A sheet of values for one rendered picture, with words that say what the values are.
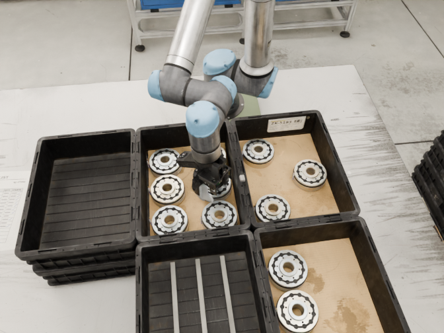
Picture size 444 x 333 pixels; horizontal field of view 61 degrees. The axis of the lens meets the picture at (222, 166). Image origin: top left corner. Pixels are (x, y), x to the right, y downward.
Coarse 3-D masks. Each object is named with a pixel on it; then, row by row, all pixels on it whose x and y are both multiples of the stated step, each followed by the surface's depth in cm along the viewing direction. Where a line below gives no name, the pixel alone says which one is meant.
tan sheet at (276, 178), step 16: (240, 144) 127; (272, 144) 127; (288, 144) 127; (304, 144) 127; (288, 160) 123; (256, 176) 119; (272, 176) 119; (288, 176) 119; (256, 192) 115; (272, 192) 115; (288, 192) 115; (304, 192) 115; (320, 192) 115; (304, 208) 112; (320, 208) 112; (336, 208) 112
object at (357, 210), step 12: (240, 120) 120; (324, 132) 117; (240, 156) 111; (336, 156) 111; (240, 168) 108; (348, 180) 106; (348, 192) 103; (252, 204) 101; (252, 216) 99; (312, 216) 99; (324, 216) 100; (336, 216) 99; (348, 216) 99; (252, 228) 99
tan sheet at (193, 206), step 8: (224, 144) 127; (152, 152) 125; (184, 168) 121; (192, 168) 121; (152, 176) 119; (184, 176) 119; (192, 176) 119; (184, 184) 117; (232, 184) 117; (192, 192) 115; (232, 192) 115; (152, 200) 114; (184, 200) 114; (192, 200) 114; (200, 200) 114; (224, 200) 114; (232, 200) 114; (152, 208) 112; (160, 208) 112; (184, 208) 112; (192, 208) 112; (200, 208) 112; (152, 216) 110; (192, 216) 110; (200, 216) 110; (168, 224) 109; (192, 224) 109; (200, 224) 109; (152, 232) 107
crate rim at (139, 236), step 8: (224, 120) 120; (144, 128) 118; (152, 128) 118; (160, 128) 118; (168, 128) 118; (136, 136) 116; (232, 136) 116; (136, 144) 114; (232, 144) 114; (136, 152) 112; (232, 152) 112; (136, 160) 110; (136, 168) 108; (136, 176) 107; (136, 184) 105; (240, 184) 105; (136, 192) 103; (240, 192) 103; (136, 200) 102; (240, 200) 102; (136, 208) 100; (136, 216) 99; (248, 216) 99; (136, 224) 98; (248, 224) 98; (136, 232) 96; (184, 232) 96; (192, 232) 96; (200, 232) 96; (208, 232) 96; (216, 232) 96; (144, 240) 95; (152, 240) 95
